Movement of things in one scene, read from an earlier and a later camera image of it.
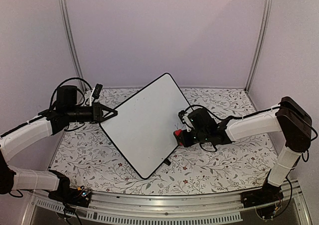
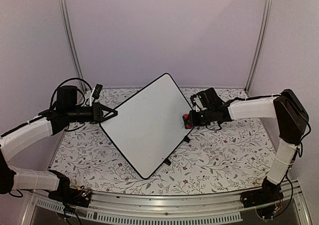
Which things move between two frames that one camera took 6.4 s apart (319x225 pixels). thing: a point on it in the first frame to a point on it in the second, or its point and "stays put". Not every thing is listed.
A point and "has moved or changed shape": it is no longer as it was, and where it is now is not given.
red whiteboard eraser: [178, 132] has moved or changed shape
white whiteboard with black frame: [144, 127] stays put
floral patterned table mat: [95, 162] stays put
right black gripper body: [188, 142] to [202, 120]
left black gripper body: [96, 115] stays put
